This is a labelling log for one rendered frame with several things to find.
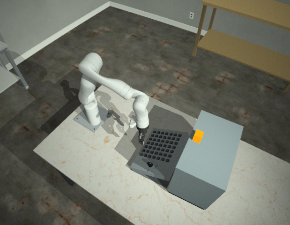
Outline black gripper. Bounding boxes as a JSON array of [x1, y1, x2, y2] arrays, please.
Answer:
[[136, 125, 149, 144]]

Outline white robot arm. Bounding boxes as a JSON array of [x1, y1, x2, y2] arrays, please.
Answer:
[[78, 52, 149, 128]]

